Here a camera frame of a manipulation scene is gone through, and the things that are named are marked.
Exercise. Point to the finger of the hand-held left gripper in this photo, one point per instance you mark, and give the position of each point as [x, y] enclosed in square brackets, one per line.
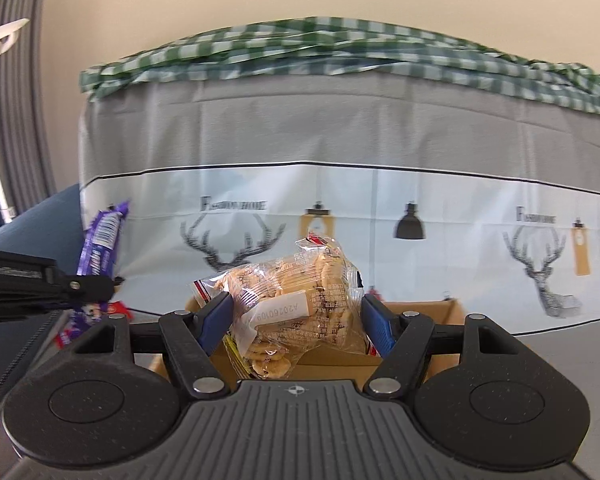
[87, 289]

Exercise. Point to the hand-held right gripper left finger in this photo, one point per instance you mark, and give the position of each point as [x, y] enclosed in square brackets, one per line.
[217, 322]

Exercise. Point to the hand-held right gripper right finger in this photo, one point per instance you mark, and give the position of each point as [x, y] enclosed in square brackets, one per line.
[377, 325]

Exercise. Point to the brown cardboard box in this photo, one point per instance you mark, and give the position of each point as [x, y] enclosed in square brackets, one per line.
[430, 325]

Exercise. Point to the purple snack packet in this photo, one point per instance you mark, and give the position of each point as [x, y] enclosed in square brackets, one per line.
[102, 235]

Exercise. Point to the clear biscuit packet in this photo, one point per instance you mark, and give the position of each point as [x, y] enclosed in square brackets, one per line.
[300, 300]

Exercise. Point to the grey curtain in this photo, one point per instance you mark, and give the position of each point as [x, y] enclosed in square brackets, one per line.
[15, 85]

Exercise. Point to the grey deer printed cloth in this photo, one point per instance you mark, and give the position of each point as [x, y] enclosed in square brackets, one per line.
[330, 130]

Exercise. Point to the green checked cloth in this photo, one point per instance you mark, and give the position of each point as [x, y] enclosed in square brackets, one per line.
[330, 45]

